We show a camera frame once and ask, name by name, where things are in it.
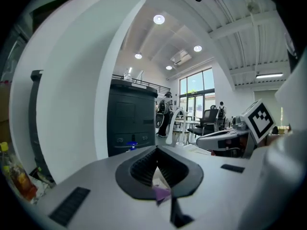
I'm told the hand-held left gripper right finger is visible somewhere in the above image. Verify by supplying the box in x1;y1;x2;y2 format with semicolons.
156;145;204;229

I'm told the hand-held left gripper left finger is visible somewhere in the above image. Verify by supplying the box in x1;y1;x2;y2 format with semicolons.
115;145;158;200

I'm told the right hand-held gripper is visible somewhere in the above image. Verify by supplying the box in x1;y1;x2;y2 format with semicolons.
196;99;275;158

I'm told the purple cloth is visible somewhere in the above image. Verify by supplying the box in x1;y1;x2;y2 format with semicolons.
153;185;172;206

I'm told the black office chair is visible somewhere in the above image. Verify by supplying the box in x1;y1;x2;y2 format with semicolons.
188;105;220;143

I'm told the round white table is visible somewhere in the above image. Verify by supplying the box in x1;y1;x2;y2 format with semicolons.
174;119;201;145

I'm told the soap bottle with blue pump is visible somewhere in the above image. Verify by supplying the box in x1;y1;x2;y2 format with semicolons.
126;141;139;152

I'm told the large glass window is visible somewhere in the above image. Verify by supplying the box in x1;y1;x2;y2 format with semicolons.
179;67;216;119

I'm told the black balcony railing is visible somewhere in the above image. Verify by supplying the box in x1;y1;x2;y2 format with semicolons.
112;74;171;93

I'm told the tube ceiling light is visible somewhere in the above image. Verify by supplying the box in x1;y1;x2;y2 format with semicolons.
255;72;283;79

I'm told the ceiling air conditioner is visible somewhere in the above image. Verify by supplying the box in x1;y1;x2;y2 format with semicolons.
170;49;192;66

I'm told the yellow-capped tea bottle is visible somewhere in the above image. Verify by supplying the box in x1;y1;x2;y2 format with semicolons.
0;141;39;202

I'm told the person's dark shirt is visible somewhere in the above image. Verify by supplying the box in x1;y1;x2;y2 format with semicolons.
271;0;307;71

